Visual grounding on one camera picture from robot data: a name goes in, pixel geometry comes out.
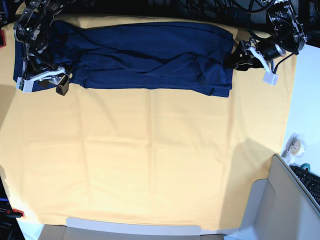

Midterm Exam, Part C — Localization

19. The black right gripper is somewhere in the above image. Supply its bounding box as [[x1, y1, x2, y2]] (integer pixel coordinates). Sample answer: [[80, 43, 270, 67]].
[[37, 66, 73, 96]]

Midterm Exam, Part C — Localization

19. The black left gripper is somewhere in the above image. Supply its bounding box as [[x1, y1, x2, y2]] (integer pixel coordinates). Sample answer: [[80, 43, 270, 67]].
[[223, 40, 264, 71]]

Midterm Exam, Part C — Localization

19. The blue long-sleeve T-shirt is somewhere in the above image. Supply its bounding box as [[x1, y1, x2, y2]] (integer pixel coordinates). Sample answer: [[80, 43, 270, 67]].
[[12, 19, 236, 99]]

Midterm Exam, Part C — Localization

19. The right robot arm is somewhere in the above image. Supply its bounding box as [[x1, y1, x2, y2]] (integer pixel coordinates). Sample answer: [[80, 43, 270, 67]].
[[13, 0, 72, 96]]

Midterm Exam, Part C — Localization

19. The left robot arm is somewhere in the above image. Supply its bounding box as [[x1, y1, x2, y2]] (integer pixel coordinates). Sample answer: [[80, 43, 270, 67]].
[[224, 0, 308, 74]]

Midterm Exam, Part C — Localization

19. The red clamp top left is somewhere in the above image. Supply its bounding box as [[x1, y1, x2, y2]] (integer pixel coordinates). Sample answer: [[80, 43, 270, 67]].
[[0, 29, 6, 48]]

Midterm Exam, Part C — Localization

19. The red clamp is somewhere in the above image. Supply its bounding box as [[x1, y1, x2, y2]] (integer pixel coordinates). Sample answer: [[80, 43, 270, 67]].
[[0, 29, 6, 48], [4, 209, 25, 218]]

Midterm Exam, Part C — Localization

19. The clear tape roll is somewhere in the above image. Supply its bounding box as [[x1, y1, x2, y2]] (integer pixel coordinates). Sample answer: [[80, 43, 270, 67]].
[[281, 132, 306, 159]]

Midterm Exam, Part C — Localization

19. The yellow table cloth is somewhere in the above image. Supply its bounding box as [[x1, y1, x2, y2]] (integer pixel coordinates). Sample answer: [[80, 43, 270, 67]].
[[0, 24, 297, 231]]

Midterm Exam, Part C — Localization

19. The teal tape roll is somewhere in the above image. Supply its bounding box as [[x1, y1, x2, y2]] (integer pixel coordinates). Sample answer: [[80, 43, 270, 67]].
[[300, 163, 311, 172]]

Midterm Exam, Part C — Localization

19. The red clamp bottom left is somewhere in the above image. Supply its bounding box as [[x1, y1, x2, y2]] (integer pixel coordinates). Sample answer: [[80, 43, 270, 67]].
[[4, 209, 25, 218]]

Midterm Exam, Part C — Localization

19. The black keyboard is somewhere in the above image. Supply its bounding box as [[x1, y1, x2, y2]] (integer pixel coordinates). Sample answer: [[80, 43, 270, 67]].
[[290, 165, 320, 204]]

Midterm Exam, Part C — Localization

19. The cardboard box right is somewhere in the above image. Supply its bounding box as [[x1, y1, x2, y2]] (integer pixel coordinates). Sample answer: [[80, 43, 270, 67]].
[[237, 154, 320, 240]]

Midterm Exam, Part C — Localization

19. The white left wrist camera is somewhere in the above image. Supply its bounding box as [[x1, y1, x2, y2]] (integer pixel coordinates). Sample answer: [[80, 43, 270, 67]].
[[248, 46, 278, 86]]

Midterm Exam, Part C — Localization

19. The black cable bundle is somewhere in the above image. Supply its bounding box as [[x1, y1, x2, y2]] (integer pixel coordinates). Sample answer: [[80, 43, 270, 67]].
[[184, 0, 266, 26]]

